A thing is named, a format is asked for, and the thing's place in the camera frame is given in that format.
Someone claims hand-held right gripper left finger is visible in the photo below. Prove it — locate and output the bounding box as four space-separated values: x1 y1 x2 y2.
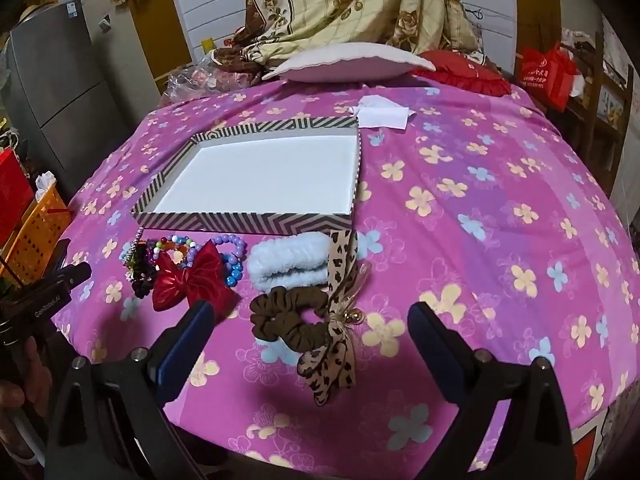
45 300 216 480

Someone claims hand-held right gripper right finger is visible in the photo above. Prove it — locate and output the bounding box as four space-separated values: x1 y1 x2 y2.
407 302 576 480

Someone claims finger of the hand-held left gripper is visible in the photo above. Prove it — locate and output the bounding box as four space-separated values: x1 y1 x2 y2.
42 237 72 282
47 261 93 293

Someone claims black scrunchie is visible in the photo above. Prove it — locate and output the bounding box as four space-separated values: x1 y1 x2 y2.
131 242 161 300

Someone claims red bow hair clip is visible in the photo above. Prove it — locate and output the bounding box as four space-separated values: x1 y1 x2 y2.
151 240 242 311

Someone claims brown scrunchie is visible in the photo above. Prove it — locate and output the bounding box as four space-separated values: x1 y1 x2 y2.
248 286 333 353

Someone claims blue bead bracelet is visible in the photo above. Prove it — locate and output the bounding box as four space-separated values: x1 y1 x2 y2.
220 254 246 287

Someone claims multicoloured round bead bracelet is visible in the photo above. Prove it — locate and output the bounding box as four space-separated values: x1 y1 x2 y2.
150 234 202 268

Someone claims leopard print bow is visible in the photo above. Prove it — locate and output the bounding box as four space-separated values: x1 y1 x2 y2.
296 229 373 407

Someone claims purple bead bracelet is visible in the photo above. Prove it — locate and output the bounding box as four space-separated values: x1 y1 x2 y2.
210 234 247 261

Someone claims white fluffy scrunchie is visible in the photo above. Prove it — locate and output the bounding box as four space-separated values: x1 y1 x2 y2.
247 236 333 293

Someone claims striped cardboard box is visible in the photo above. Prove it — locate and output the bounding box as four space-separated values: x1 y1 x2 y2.
131 116 362 237

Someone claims person's left hand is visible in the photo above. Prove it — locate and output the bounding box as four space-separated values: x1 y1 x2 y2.
0 335 53 418

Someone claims orange plastic basket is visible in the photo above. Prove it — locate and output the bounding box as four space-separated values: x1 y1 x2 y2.
7 182 73 291

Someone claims red box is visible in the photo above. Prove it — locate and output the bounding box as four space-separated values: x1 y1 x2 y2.
0 147 36 246

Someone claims pink flowered bedsheet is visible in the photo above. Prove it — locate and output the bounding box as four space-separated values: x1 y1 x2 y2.
52 80 640 471

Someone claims grey refrigerator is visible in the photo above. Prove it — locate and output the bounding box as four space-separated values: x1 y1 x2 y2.
5 0 126 201

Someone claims clear plastic bag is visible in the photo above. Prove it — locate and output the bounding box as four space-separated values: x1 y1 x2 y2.
162 55 261 106

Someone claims white paper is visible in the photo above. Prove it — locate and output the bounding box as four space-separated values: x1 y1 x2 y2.
350 94 418 131

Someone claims wooden door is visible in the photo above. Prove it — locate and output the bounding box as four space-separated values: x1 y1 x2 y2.
132 0 193 96

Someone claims red frilled cushion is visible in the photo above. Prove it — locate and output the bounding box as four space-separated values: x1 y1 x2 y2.
412 51 513 97

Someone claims wooden shelf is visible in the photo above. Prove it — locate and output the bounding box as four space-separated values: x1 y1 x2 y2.
565 32 633 198

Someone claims red shopping bag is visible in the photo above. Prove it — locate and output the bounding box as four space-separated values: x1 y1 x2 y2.
515 42 578 111

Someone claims white pillow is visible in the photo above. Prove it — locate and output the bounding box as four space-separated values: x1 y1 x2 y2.
262 42 437 82

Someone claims floral beige quilt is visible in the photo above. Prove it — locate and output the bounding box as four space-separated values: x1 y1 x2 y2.
212 0 496 68

